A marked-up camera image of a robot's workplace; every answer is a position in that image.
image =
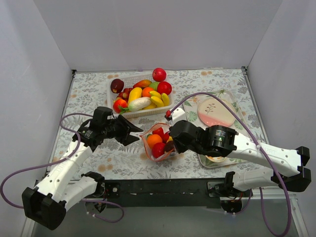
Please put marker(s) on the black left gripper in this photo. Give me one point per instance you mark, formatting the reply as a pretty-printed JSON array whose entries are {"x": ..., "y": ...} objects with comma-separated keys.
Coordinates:
[{"x": 121, "y": 130}]

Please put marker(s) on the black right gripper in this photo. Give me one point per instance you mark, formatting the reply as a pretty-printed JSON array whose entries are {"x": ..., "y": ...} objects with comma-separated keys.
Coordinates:
[{"x": 180, "y": 135}]

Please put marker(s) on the orange toy orange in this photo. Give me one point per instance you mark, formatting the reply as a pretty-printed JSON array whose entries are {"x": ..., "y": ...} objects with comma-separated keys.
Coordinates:
[{"x": 153, "y": 139}]

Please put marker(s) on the red toy apple back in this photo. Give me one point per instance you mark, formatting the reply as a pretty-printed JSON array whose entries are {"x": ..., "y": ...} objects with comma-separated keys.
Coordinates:
[{"x": 159, "y": 132}]

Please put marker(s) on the clear zip top bag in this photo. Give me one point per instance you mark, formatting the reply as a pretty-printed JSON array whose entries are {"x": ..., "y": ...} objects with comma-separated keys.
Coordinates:
[{"x": 148, "y": 151}]

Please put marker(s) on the red yellow toy mango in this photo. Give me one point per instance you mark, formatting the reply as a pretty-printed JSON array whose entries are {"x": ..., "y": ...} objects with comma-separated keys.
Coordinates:
[{"x": 158, "y": 150}]

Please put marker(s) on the red toy pomegranate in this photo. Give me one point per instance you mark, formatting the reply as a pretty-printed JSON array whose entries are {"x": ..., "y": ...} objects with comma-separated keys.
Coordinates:
[{"x": 165, "y": 137}]

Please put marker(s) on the dark purple toy plum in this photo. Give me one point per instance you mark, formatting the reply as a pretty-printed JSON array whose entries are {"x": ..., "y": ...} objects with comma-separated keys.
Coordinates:
[{"x": 169, "y": 146}]

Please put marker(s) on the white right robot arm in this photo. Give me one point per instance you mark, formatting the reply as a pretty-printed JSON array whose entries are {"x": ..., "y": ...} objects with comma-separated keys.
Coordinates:
[{"x": 281, "y": 167}]

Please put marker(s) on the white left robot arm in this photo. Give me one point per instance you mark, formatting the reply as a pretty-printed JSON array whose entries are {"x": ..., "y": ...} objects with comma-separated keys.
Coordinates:
[{"x": 48, "y": 202}]

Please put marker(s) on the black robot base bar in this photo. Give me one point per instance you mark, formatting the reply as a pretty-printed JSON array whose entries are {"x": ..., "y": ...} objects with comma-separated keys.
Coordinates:
[{"x": 206, "y": 192}]

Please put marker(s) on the red toy apple top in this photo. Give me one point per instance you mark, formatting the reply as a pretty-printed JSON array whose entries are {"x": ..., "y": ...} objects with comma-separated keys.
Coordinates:
[{"x": 159, "y": 74}]

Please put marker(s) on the small floral bowl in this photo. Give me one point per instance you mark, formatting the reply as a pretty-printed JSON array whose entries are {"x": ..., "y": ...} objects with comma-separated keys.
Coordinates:
[{"x": 216, "y": 159}]

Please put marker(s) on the pink and cream plate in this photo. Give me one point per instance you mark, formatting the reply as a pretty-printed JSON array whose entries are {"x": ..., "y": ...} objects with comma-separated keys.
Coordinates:
[{"x": 212, "y": 112}]

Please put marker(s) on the white toy radish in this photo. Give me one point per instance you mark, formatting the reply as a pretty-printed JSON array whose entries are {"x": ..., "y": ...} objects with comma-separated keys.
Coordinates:
[{"x": 136, "y": 105}]

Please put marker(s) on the red toy cherry cluster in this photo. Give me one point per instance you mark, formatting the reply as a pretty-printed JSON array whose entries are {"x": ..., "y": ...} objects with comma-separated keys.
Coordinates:
[{"x": 125, "y": 93}]

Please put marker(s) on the white plastic fruit basket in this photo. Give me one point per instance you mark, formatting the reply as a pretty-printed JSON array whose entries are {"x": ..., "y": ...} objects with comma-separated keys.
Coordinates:
[{"x": 129, "y": 81}]

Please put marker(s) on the yellow toy banana bunch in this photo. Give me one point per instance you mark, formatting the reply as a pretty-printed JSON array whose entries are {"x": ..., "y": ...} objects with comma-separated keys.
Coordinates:
[{"x": 157, "y": 100}]

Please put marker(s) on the small orange toy tangerine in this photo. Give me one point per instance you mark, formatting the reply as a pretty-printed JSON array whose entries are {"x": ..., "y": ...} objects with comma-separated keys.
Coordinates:
[{"x": 146, "y": 92}]

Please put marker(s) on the dark red toy apple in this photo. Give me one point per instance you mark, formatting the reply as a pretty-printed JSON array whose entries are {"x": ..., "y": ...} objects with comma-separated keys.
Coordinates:
[{"x": 117, "y": 86}]

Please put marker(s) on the orange green toy mango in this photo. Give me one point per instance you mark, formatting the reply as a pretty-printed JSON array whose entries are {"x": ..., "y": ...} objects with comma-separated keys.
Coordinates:
[{"x": 142, "y": 84}]

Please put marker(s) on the green toy fruit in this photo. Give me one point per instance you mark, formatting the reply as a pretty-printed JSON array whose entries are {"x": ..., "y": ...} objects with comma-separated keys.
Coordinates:
[{"x": 154, "y": 85}]

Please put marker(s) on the red toy apple right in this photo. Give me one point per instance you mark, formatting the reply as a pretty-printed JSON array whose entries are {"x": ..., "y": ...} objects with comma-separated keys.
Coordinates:
[{"x": 164, "y": 87}]

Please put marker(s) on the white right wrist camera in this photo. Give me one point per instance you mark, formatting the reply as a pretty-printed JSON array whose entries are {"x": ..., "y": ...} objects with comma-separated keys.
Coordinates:
[{"x": 178, "y": 115}]

